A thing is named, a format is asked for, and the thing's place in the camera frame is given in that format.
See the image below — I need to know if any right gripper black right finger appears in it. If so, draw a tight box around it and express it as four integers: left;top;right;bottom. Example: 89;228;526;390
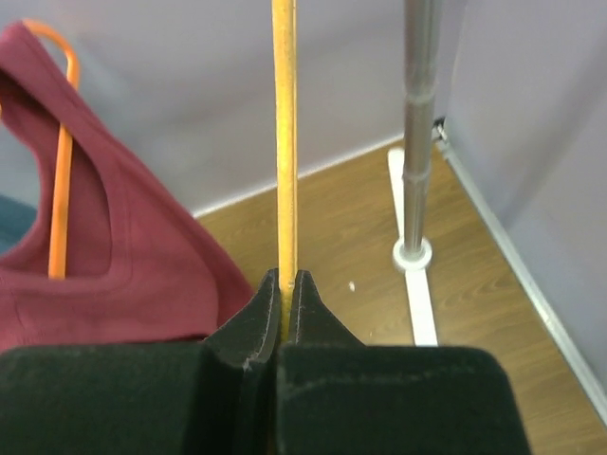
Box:
275;271;531;454

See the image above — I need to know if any yellow wooden hanger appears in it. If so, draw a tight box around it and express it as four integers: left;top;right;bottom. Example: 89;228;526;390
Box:
271;0;298;342

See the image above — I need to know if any right white rack foot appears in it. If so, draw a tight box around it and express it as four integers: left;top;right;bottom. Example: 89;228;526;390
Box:
387;147;438;346

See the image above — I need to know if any maroon hanging tank top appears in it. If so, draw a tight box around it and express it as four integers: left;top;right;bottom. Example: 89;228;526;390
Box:
1;22;253;349

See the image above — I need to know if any orange hanger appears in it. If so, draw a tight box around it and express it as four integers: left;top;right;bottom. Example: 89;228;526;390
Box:
23;19;81;280

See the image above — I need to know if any grey-blue hanging tank top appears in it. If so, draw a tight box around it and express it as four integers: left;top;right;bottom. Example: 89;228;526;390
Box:
1;194;37;255

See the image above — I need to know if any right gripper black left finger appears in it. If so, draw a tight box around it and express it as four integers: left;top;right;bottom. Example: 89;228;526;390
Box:
1;270;281;454

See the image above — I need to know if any right metal rack pole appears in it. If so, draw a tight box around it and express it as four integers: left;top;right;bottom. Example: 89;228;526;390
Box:
403;0;443;256

